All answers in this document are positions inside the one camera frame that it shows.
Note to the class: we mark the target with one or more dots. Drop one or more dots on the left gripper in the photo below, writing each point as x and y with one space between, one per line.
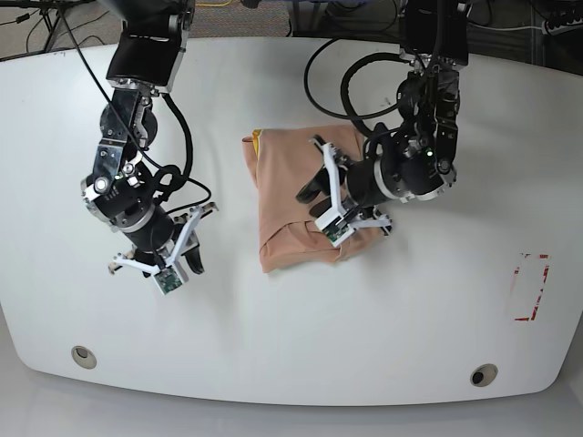
347 186

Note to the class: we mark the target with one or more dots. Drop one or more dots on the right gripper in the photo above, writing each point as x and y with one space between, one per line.
159 240

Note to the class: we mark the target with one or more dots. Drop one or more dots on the peach orange t-shirt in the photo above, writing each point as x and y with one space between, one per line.
281 162

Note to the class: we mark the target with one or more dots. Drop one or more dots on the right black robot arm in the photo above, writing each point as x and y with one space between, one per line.
125 181

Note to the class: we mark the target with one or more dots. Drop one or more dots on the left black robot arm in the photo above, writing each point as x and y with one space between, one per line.
409 148

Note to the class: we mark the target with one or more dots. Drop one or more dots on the red tape rectangle marking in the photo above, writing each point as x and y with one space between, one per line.
528 283

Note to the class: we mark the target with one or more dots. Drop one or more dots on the black tripod stand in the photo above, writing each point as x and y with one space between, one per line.
28 30

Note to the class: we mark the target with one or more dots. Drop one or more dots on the white power strip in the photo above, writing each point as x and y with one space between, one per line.
563 21

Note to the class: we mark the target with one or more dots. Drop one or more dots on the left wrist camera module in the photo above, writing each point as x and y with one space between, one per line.
333 226

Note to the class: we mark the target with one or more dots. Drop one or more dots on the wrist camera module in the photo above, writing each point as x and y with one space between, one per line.
170 279
333 226

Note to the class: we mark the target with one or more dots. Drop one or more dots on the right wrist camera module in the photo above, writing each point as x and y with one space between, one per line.
170 279

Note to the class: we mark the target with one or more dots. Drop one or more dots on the left table cable grommet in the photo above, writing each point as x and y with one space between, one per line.
84 358

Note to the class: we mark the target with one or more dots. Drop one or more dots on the table cable grommet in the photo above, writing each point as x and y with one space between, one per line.
84 358
484 375

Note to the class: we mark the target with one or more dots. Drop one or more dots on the right table cable grommet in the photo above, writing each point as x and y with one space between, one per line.
484 375

